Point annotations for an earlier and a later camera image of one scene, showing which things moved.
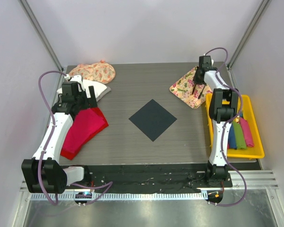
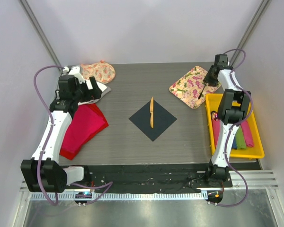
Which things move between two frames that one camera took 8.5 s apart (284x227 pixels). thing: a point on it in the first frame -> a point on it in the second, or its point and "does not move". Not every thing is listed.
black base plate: x=153 y=178 does not move
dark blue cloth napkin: x=153 y=119 does not move
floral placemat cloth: x=194 y=94 does not move
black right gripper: x=195 y=80 -> x=207 y=79
